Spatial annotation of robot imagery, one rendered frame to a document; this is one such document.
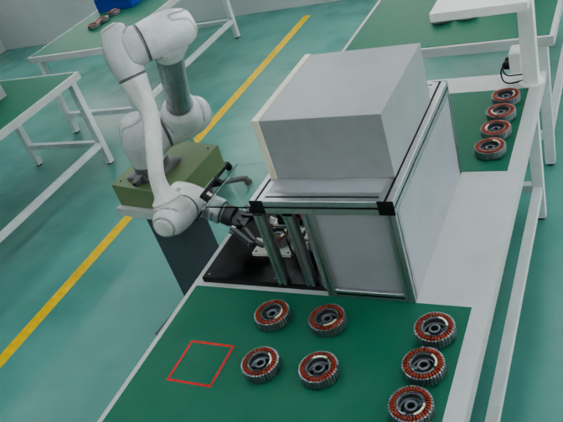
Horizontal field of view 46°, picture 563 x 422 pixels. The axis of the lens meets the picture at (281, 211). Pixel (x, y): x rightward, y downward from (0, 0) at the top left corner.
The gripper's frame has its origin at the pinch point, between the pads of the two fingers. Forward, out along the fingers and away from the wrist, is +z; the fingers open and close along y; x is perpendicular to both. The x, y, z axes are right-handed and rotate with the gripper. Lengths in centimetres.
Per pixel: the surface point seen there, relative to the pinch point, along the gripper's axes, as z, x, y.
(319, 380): 34, 16, 57
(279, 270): 8.4, 7.4, 20.4
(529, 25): 54, 53, -109
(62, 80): -215, -123, -169
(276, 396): 25, 7, 61
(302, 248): 13.3, 21.3, 20.4
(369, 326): 41, 16, 33
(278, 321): 15.6, 6.1, 37.7
